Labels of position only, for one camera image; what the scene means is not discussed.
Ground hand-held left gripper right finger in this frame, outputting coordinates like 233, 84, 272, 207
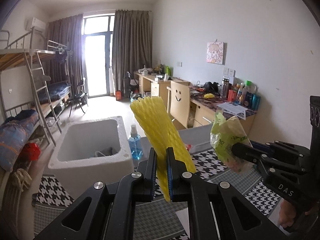
166, 147, 283, 240

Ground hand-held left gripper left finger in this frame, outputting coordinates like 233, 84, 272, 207
32, 147, 158, 240

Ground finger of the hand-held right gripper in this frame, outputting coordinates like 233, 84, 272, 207
230, 142, 307, 180
251, 140, 310, 157

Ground green plastic packet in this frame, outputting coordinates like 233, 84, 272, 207
210, 105, 253, 174

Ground white tissue paper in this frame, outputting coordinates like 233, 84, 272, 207
175, 207, 190, 230

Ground yellow foam net sleeve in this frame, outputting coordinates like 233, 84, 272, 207
129, 95, 197, 202

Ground white foam box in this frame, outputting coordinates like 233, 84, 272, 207
47, 116, 135, 200

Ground person's right hand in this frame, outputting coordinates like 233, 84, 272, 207
279, 200, 298, 228

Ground blue spray bottle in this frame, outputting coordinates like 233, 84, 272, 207
128, 124, 143, 161

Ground houndstooth tablecloth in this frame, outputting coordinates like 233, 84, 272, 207
32, 127, 310, 240

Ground white printed papers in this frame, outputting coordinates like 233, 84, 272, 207
216, 101, 247, 119

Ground wooden desk with patterned top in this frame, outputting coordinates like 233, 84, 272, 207
189, 86, 257, 135

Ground row of toiletry bottles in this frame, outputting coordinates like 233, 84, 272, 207
220, 76, 262, 110

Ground black headphones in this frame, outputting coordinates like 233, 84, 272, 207
204, 82, 220, 93

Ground wooden chair with smiley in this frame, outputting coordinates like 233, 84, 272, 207
166, 80, 190, 129

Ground wooden desk with drawers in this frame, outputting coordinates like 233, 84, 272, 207
134, 71, 190, 105

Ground black cart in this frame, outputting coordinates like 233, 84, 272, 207
123, 72, 139, 98

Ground black folding chair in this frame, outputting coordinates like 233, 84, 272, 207
67, 79, 88, 117

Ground brown curtain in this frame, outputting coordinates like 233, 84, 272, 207
112, 9, 153, 97
47, 14, 84, 98

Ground red plastic bag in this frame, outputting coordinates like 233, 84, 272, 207
24, 142, 41, 162

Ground dark blue bedding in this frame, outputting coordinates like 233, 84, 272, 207
46, 82, 72, 103

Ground glass balcony door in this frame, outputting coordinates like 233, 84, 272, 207
82, 15, 115, 97

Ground beige cloth bundle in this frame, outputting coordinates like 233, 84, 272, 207
11, 167, 32, 190

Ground metal bunk ladder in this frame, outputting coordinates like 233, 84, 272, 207
25, 51, 62, 145

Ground blue patterned quilt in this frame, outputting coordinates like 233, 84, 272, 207
0, 110, 40, 172

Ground dark hanging clothes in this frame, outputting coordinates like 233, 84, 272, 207
55, 50, 69, 75

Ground metal bunk bed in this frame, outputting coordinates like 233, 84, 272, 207
0, 26, 63, 180
36, 40, 73, 113

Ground white air conditioner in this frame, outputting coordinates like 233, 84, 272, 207
25, 17, 46, 32

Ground pink wall picture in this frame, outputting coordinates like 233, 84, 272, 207
206, 41, 227, 65

